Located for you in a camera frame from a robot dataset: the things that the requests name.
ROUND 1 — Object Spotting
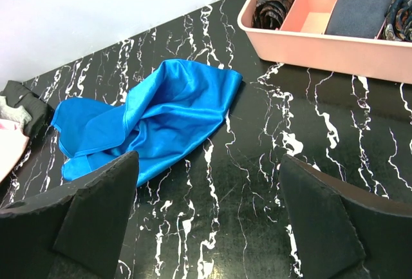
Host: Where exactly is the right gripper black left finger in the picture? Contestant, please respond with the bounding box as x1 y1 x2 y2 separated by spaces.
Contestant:
1 151 138 278

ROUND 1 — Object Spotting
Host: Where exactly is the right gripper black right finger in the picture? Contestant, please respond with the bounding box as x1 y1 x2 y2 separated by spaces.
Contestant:
279 155 411 278

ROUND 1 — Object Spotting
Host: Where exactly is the blue satin napkin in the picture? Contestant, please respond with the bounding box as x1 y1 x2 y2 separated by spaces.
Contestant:
52 59 242 185

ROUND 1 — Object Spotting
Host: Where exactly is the pink folded shirt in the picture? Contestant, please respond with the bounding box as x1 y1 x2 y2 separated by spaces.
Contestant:
0 119 29 182

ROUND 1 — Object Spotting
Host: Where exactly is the grey folded shirt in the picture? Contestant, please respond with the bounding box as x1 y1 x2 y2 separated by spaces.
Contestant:
1 96 32 129

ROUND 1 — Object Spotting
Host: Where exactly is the black folded garment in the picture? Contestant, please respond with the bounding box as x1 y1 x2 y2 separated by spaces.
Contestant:
1 81 54 139

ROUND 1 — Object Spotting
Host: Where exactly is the pink divided organizer tray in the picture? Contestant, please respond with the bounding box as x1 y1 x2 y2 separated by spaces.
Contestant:
238 0 411 84

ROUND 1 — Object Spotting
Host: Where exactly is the blue yellow patterned rolled tie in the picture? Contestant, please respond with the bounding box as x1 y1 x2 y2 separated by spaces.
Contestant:
382 0 411 42

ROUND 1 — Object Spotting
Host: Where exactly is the grey rolled cloth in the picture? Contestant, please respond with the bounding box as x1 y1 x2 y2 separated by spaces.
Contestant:
325 0 391 39

